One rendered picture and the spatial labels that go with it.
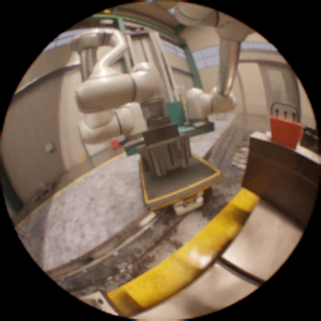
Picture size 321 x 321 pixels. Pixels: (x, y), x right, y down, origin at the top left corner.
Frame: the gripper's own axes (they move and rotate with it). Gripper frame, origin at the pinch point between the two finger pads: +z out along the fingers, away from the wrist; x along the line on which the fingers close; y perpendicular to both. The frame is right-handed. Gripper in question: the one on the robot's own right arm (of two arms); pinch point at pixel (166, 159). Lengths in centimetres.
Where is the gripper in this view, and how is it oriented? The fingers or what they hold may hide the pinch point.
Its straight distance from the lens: 40.8
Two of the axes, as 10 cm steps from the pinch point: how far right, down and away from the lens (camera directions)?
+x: -9.4, 3.1, -1.2
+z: 2.3, 8.7, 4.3
